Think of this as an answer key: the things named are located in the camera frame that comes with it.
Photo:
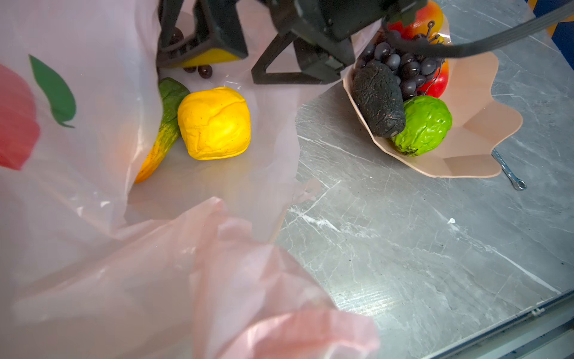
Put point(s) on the orange green papaya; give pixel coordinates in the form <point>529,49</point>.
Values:
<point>172,94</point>

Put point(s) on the pink plastic bag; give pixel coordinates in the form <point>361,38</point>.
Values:
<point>182,265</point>

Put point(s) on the dark purple grape bunch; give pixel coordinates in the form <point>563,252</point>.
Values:
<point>411,70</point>

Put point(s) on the red yellow mango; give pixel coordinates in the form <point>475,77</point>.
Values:
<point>428,23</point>

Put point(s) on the aluminium front rail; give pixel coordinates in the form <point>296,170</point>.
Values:
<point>543,331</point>

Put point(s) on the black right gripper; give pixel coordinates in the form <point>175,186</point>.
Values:
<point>320,32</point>

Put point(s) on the green lime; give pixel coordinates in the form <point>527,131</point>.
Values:
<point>428,120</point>

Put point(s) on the dark avocado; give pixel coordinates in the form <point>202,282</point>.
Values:
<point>380,100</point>

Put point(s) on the beige fruit plate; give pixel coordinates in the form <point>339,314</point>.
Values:
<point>479,124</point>

